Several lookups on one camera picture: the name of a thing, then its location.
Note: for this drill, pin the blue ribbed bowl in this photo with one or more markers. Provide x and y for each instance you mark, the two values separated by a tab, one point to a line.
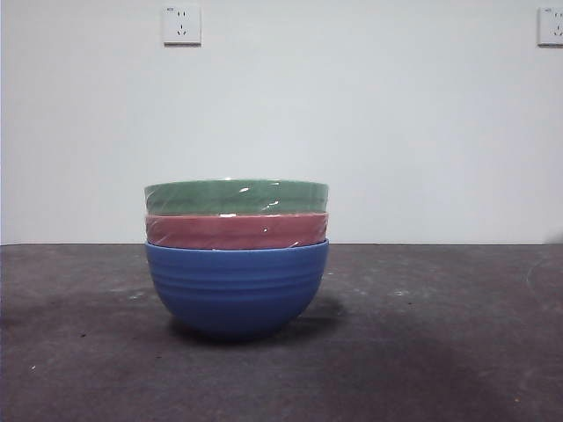
237	294

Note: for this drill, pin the red ribbed bowl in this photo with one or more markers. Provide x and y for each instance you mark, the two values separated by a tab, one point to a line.
228	230

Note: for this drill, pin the white wall socket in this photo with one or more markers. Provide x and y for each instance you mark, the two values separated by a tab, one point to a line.
182	25
552	27

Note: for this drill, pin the green ribbed bowl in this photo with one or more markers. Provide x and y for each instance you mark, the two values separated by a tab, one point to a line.
233	198

